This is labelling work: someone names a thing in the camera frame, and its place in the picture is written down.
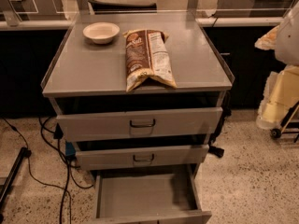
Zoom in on wheeled cart base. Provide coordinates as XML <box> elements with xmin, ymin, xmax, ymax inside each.
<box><xmin>270</xmin><ymin>102</ymin><xmax>299</xmax><ymax>143</ymax></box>

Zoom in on brown chip bag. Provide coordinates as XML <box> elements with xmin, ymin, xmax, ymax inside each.
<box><xmin>123</xmin><ymin>29</ymin><xmax>177</xmax><ymax>92</ymax></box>

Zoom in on bottom grey drawer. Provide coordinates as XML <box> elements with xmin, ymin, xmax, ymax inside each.
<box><xmin>88</xmin><ymin>164</ymin><xmax>211</xmax><ymax>224</ymax></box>

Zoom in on black power plug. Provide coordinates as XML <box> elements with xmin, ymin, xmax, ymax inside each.
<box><xmin>208</xmin><ymin>146</ymin><xmax>224</xmax><ymax>158</ymax></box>

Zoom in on black metal floor stand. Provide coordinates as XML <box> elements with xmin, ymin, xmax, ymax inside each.
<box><xmin>0</xmin><ymin>147</ymin><xmax>31</xmax><ymax>224</ymax></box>

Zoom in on top grey drawer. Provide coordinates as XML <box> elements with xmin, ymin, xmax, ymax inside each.
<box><xmin>57</xmin><ymin>107</ymin><xmax>222</xmax><ymax>141</ymax></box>

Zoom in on grey drawer cabinet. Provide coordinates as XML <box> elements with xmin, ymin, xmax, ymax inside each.
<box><xmin>43</xmin><ymin>12</ymin><xmax>234</xmax><ymax>154</ymax></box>

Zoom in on grey drawer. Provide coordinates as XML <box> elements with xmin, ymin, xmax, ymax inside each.
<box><xmin>76</xmin><ymin>145</ymin><xmax>208</xmax><ymax>171</ymax></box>
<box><xmin>57</xmin><ymin>107</ymin><xmax>222</xmax><ymax>141</ymax></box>
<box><xmin>88</xmin><ymin>164</ymin><xmax>211</xmax><ymax>224</ymax></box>

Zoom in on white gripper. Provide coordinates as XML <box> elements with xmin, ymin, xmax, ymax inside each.
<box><xmin>256</xmin><ymin>65</ymin><xmax>299</xmax><ymax>130</ymax></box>

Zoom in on white bowl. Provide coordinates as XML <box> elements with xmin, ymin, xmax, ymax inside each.
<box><xmin>83</xmin><ymin>22</ymin><xmax>120</xmax><ymax>45</ymax></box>

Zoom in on middle grey drawer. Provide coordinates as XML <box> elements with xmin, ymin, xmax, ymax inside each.
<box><xmin>76</xmin><ymin>145</ymin><xmax>208</xmax><ymax>171</ymax></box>

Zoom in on black floor cables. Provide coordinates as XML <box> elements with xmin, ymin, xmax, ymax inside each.
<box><xmin>0</xmin><ymin>115</ymin><xmax>95</xmax><ymax>224</ymax></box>

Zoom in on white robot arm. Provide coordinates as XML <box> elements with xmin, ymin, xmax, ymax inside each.
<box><xmin>255</xmin><ymin>2</ymin><xmax>299</xmax><ymax>130</ymax></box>

